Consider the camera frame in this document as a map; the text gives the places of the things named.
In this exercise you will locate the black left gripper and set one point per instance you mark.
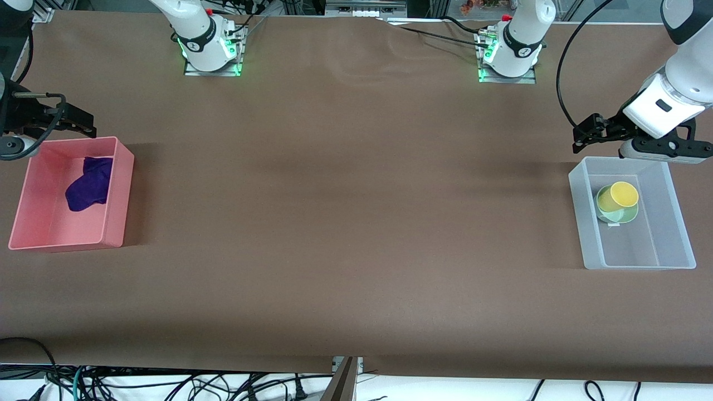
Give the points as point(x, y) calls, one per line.
point(611, 126)

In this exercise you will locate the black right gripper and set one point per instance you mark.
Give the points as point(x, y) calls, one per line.
point(22, 113)

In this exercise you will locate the purple microfibre cloth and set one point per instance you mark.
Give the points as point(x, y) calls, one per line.
point(89, 186)

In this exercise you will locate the yellow plastic cup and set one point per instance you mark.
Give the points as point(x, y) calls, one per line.
point(624, 194)

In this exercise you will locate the green ceramic bowl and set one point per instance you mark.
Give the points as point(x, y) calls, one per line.
point(613, 214)

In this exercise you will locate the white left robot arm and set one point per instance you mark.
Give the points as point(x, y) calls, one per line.
point(523, 34)

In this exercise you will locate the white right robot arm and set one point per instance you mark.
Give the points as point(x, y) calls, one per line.
point(196, 29)

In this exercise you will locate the pink plastic bin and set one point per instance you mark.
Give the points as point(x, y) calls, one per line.
point(50, 223)

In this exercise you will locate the translucent white plastic bin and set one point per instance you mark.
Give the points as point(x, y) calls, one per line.
point(663, 228)

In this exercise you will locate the orange background objects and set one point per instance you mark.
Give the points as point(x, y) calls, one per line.
point(473, 6)

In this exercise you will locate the white power strip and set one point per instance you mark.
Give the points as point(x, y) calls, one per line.
point(365, 8)

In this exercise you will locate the brown table cover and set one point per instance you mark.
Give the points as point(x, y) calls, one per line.
point(345, 223)

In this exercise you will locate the dark metal bar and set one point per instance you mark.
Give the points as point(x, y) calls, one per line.
point(342, 384)

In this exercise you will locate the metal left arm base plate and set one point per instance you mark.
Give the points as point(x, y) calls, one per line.
point(529, 79)

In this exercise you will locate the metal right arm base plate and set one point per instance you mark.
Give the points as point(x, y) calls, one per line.
point(238, 58)

